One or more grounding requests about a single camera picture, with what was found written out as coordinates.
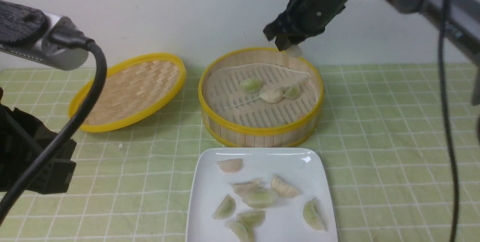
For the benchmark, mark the large green dumpling on plate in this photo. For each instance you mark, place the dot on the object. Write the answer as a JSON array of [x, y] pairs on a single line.
[[260, 198]]

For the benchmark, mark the white square plate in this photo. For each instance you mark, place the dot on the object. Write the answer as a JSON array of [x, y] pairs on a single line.
[[284, 222]]

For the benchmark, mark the yellow rimmed bamboo steamer basket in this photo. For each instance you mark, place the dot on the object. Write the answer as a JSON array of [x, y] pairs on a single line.
[[235, 135]]

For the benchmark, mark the small green dumpling in steamer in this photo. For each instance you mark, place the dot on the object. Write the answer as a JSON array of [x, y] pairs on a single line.
[[292, 92]]

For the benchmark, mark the white steamer liner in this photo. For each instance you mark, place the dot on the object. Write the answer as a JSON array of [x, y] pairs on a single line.
[[222, 94]]

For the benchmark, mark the cream pleated dumpling on plate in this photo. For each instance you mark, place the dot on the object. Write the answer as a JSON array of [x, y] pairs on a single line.
[[282, 188]]

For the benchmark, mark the white dumpling in steamer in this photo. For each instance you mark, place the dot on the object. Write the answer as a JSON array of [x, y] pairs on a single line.
[[273, 96]]

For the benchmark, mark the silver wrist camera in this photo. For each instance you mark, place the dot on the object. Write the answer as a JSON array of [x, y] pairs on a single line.
[[50, 39]]

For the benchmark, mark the yellow rimmed bamboo steamer lid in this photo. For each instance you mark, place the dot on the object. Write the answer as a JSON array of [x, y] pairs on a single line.
[[134, 90]]

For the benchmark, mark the pale pink dumpling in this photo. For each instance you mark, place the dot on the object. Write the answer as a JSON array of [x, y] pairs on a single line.
[[230, 165]]

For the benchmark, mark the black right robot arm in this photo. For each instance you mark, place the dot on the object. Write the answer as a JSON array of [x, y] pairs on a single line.
[[456, 20]]

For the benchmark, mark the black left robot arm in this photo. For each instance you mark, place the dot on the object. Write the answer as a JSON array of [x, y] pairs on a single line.
[[16, 155]]

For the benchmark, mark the green dumpling at plate edge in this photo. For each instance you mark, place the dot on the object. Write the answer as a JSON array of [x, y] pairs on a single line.
[[243, 232]]

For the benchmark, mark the pale dumpling on plate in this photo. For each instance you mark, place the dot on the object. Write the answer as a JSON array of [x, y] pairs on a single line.
[[245, 187]]

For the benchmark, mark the green checkered tablecloth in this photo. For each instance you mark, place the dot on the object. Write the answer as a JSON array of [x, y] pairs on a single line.
[[380, 138]]

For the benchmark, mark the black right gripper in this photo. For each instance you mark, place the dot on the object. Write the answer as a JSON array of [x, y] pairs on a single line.
[[302, 19]]

